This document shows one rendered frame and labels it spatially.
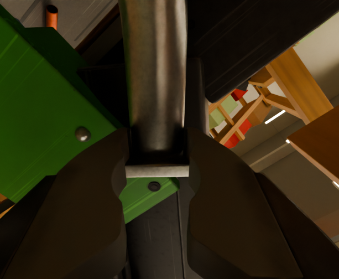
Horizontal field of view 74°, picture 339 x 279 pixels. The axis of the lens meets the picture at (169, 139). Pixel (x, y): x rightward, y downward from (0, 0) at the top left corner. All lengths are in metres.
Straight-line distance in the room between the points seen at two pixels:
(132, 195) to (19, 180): 0.09
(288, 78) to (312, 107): 0.14
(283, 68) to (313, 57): 8.82
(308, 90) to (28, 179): 0.91
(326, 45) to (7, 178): 9.85
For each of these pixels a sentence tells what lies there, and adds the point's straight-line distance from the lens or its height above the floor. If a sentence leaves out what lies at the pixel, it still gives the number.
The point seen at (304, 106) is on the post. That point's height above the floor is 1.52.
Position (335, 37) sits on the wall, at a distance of 10.03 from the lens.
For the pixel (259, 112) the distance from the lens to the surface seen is 4.18.
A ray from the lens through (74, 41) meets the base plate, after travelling 0.76.
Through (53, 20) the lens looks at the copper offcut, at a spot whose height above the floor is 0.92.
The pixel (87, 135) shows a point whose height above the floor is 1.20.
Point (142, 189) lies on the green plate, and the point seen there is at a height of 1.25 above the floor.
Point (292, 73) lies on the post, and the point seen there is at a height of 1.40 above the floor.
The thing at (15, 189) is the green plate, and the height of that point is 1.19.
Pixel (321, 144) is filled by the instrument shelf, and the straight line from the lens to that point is 0.63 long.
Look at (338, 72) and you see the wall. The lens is 10.08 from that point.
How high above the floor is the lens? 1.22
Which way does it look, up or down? 6 degrees up
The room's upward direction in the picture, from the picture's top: 141 degrees clockwise
